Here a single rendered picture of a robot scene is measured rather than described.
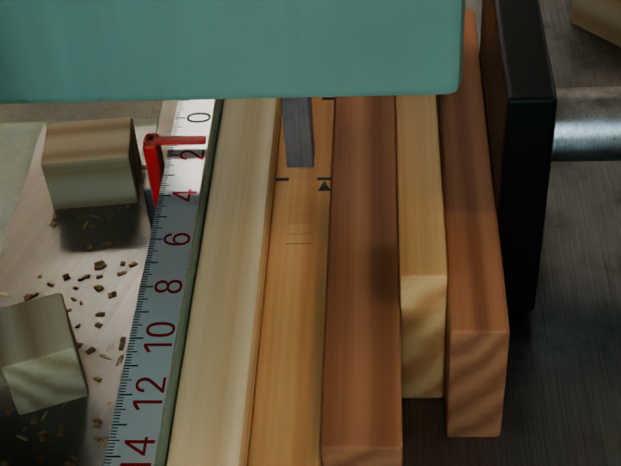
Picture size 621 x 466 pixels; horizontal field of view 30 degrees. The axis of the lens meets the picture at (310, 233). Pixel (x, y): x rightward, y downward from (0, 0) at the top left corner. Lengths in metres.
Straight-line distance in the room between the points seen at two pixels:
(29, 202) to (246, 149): 0.25
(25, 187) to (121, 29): 0.32
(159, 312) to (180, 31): 0.08
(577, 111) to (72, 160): 0.29
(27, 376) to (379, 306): 0.21
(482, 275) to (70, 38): 0.14
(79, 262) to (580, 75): 0.26
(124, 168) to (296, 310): 0.26
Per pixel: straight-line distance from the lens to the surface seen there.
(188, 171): 0.38
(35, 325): 0.51
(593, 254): 0.43
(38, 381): 0.51
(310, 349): 0.34
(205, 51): 0.32
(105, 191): 0.60
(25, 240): 0.60
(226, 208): 0.37
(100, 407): 0.52
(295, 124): 0.37
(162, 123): 0.58
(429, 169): 0.37
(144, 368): 0.32
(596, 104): 0.39
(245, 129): 0.40
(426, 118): 0.39
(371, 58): 0.32
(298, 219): 0.38
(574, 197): 0.45
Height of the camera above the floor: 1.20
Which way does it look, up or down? 43 degrees down
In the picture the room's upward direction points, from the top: 5 degrees counter-clockwise
